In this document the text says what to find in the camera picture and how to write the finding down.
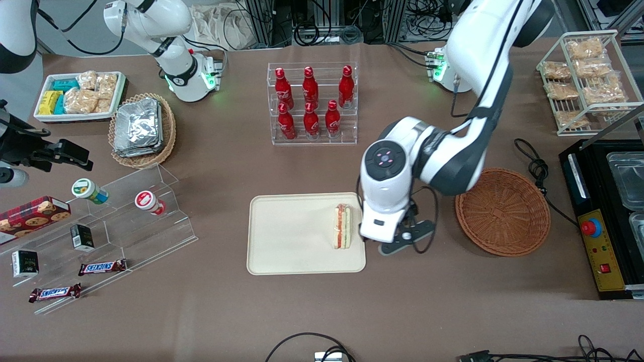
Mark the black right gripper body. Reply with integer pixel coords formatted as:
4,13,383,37
0,117,61,166

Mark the round brown wicker basket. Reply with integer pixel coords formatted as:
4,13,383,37
455,167,551,257

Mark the triangle sandwich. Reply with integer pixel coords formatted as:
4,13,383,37
332,203,354,250

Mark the bagged fried snack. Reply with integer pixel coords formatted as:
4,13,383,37
566,38,604,61
542,60,572,80
574,58,614,78
583,75,627,105
546,81,579,100
555,110,589,129

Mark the brown Snickers bar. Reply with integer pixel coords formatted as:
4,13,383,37
78,259,128,277
29,283,82,303

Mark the black cable with connector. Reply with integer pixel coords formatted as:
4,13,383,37
458,334,644,362

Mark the black yellow control box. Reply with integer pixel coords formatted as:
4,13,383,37
559,138,644,301

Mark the white rectangular snack tray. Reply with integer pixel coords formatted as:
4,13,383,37
33,71,127,124

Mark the small black box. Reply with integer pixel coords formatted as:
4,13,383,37
70,224,95,252
12,249,39,279

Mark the clear plastic container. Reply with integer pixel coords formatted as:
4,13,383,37
606,152,644,209
629,211,644,252

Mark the beige plastic tray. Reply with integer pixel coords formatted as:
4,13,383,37
246,192,367,276

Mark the clear acrylic stepped display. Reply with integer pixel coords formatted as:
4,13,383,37
0,162,199,316

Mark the black looped cable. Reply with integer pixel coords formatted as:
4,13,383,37
265,333,355,362

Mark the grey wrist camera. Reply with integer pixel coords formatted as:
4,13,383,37
379,219,436,256
0,167,29,188

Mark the black cable bundle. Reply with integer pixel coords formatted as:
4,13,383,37
405,0,458,41
294,20,363,46

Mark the grey metal bar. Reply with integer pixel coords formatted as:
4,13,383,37
595,103,644,137

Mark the white wire rack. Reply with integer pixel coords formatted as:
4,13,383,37
536,30,644,137

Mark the yellow snack packet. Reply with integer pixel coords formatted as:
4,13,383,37
38,90,63,115

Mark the red tartan cookie box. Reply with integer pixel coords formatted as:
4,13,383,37
0,196,72,246

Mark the oval light wicker basket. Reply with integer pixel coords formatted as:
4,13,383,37
108,93,177,169

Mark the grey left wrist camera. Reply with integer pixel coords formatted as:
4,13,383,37
379,219,436,256

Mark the red cola bottle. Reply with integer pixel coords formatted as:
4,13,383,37
303,102,320,140
275,67,294,110
338,65,355,109
278,103,296,141
325,100,341,138
302,66,319,109

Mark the red lid cup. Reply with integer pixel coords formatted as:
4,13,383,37
134,190,167,216

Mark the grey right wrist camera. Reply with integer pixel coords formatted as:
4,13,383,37
0,167,29,188

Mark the clear acrylic bottle rack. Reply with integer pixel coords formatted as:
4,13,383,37
267,62,358,146

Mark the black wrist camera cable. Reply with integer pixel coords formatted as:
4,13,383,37
407,185,439,253

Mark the green lid cup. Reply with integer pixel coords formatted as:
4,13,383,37
71,178,109,205

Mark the beige cloth bag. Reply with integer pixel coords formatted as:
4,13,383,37
189,5,252,51

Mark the silver foil packet stack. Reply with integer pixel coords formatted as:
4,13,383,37
113,98,164,158

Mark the aluminium frame post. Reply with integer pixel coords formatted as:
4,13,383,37
385,0,406,43
244,0,275,48

